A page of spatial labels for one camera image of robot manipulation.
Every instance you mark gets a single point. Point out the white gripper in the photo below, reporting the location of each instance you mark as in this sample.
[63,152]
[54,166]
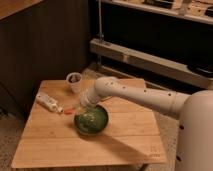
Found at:
[88,99]

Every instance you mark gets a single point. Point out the orange red pepper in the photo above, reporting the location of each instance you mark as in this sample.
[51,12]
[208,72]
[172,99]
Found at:
[69,111]

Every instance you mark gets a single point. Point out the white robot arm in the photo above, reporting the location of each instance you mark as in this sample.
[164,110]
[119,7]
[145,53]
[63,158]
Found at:
[195,140]

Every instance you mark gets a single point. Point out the green ceramic bowl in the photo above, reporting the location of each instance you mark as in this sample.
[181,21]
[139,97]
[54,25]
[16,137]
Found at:
[92,121]

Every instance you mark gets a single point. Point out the clear plastic cup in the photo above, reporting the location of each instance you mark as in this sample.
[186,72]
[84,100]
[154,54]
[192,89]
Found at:
[74,80]

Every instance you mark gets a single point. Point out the white plastic bottle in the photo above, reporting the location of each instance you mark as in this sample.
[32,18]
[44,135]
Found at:
[48,102]

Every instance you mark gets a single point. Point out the dark wooden cabinet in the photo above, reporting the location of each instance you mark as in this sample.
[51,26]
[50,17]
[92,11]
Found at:
[44,42]

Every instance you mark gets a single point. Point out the metal storage shelf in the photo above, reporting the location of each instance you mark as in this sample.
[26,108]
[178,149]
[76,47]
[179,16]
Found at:
[167,52]

